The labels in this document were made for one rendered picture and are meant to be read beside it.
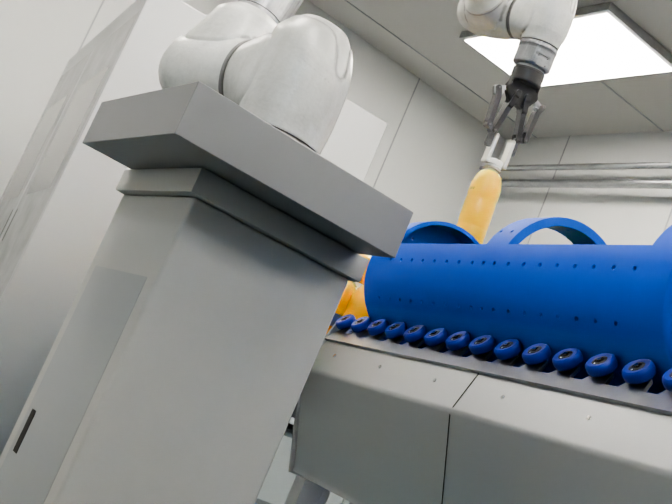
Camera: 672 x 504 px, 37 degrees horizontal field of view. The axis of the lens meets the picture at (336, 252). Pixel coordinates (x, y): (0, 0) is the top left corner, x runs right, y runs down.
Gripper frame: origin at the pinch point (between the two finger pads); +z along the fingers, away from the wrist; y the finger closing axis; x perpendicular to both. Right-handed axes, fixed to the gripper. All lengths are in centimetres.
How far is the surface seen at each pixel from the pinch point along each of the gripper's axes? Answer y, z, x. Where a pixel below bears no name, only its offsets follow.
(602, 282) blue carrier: -15, 27, -83
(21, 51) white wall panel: -122, -19, 417
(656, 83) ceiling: 221, -139, 313
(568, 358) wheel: -14, 39, -80
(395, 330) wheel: -20, 45, -28
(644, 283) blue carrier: -14, 26, -92
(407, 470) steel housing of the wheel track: -18, 66, -52
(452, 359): -17, 46, -52
